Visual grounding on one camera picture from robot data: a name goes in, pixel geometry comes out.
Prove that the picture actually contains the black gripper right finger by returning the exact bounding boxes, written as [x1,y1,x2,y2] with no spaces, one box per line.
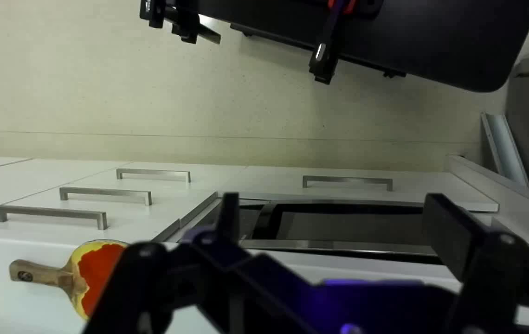
[421,191,529,334]

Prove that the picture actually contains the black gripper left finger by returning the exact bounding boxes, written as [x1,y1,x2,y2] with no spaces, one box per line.
[81,191,315,334]

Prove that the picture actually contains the red wooden table tennis paddle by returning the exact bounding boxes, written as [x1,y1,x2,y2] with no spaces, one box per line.
[7,237,130,321]

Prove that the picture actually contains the pale blue rolled sheet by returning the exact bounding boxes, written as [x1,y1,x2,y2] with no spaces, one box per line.
[479,111,529,189]

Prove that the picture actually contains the black built-in oven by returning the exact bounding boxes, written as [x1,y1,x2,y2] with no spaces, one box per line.
[150,191,464,267]

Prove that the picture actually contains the large black flat panel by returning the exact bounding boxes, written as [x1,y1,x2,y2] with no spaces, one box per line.
[196,0,529,94]

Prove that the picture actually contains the long steel drawer handle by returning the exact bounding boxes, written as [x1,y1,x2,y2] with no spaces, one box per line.
[57,185,154,207]
[300,174,395,193]
[0,204,109,232]
[115,167,193,185]

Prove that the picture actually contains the black clamp bracket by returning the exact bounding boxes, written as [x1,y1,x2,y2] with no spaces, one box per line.
[137,0,222,46]

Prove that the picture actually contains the black plug with red cable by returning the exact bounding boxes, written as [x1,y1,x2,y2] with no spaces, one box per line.
[308,0,360,87]

